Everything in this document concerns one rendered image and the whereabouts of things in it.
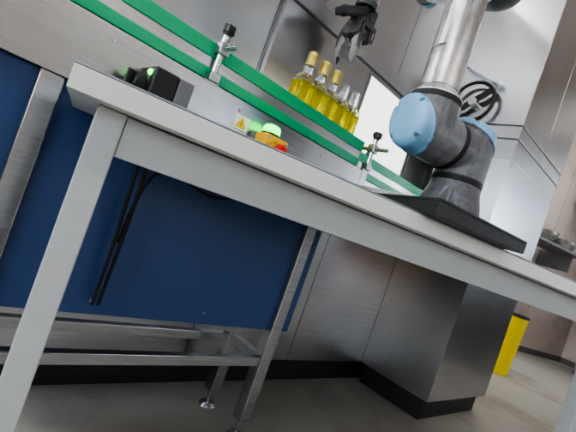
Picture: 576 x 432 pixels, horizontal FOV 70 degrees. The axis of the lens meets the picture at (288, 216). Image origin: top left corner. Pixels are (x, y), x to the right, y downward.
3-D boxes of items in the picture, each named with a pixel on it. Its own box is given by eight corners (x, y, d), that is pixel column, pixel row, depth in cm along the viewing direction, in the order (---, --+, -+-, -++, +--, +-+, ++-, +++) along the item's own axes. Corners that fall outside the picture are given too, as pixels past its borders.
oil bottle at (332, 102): (309, 155, 138) (330, 95, 138) (321, 157, 134) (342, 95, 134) (297, 149, 134) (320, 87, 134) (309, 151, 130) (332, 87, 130)
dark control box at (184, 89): (163, 124, 85) (177, 86, 85) (181, 127, 79) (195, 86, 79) (125, 107, 79) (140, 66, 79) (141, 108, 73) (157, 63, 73)
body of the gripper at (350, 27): (371, 46, 136) (383, 12, 137) (357, 32, 130) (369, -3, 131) (353, 48, 142) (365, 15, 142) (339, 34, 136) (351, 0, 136)
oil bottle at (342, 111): (320, 161, 142) (340, 103, 142) (332, 163, 138) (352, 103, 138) (309, 155, 138) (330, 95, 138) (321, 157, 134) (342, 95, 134)
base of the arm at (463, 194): (493, 233, 91) (506, 191, 92) (440, 210, 87) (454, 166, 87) (447, 228, 106) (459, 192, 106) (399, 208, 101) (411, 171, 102)
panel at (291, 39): (393, 183, 193) (417, 115, 194) (398, 184, 191) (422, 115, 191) (248, 97, 132) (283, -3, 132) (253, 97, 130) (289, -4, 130)
